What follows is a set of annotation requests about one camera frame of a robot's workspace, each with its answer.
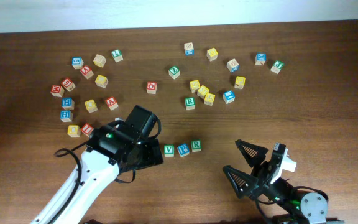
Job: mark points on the blue side far block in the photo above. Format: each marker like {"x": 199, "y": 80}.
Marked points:
{"x": 189, "y": 48}

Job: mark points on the red O block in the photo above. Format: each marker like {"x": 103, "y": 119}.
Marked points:
{"x": 151, "y": 87}

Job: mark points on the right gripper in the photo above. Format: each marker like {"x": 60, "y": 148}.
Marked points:
{"x": 260, "y": 173}

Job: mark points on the yellow block back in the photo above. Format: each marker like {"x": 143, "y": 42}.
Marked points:
{"x": 194, "y": 86}

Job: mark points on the green V block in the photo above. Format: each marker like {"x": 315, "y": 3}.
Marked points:
{"x": 169, "y": 150}

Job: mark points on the yellow block left lower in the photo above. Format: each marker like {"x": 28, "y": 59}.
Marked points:
{"x": 74, "y": 131}

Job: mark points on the yellow block front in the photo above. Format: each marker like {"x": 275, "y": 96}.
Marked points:
{"x": 209, "y": 99}

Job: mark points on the blue 5 block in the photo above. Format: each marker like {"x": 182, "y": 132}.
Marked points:
{"x": 77, "y": 63}

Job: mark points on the red 9 block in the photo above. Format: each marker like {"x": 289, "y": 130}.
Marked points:
{"x": 68, "y": 84}

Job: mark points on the red I block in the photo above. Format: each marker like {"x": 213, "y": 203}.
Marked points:
{"x": 87, "y": 129}

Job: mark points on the blue H block lower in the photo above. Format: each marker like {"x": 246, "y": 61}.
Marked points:
{"x": 66, "y": 116}

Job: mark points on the blue D wooden block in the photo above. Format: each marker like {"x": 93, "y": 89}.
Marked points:
{"x": 232, "y": 65}

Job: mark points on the blue I leaf block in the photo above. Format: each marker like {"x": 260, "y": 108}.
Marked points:
{"x": 228, "y": 96}

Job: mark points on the green L block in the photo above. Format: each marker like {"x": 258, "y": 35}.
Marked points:
{"x": 117, "y": 55}

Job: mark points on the blue X block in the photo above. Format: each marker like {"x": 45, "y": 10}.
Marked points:
{"x": 260, "y": 58}

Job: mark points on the green J block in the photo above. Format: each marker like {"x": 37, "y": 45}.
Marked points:
{"x": 277, "y": 66}

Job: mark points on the yellow top far block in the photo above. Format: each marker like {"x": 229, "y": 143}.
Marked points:
{"x": 212, "y": 54}

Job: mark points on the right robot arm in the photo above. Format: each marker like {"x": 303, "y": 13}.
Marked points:
{"x": 303, "y": 204}

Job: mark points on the green Z block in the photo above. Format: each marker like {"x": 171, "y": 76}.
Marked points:
{"x": 174, "y": 72}

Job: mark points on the red M block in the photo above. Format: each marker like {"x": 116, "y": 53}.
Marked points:
{"x": 57, "y": 90}

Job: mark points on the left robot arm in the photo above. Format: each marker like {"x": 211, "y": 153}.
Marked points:
{"x": 111, "y": 150}

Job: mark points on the blue H block upper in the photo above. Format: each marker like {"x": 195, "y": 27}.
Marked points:
{"x": 68, "y": 104}

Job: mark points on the yellow block left middle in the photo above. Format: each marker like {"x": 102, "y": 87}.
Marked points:
{"x": 91, "y": 106}

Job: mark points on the green R block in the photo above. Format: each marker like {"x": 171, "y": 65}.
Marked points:
{"x": 190, "y": 103}

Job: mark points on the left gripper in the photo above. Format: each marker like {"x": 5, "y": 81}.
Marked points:
{"x": 153, "y": 152}

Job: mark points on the plain wooden yellow block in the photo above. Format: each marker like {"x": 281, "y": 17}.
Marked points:
{"x": 99, "y": 60}

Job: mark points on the green B block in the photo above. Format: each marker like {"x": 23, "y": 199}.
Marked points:
{"x": 196, "y": 146}

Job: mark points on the yellow block with crayon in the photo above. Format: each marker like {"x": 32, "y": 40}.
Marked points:
{"x": 239, "y": 82}

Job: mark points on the blue P block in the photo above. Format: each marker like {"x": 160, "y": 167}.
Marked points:
{"x": 183, "y": 150}

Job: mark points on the red a block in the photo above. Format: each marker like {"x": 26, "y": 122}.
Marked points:
{"x": 86, "y": 72}
{"x": 111, "y": 103}

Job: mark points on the blue h block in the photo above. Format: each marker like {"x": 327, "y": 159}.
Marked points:
{"x": 68, "y": 104}
{"x": 66, "y": 116}

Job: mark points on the yellow block left upper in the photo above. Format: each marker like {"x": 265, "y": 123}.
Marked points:
{"x": 101, "y": 81}

